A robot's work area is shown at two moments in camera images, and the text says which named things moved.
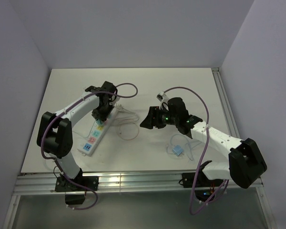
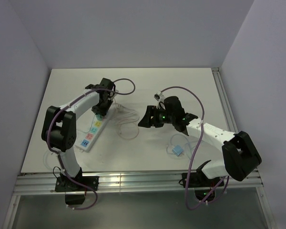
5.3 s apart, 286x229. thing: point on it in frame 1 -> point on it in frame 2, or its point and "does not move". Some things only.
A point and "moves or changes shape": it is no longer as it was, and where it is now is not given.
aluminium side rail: (226, 107) does not move
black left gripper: (96, 115) does not move
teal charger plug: (99, 121) moves or changes shape
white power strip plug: (119, 108) does not move
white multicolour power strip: (87, 146) moves or changes shape
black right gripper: (154, 111) does not move
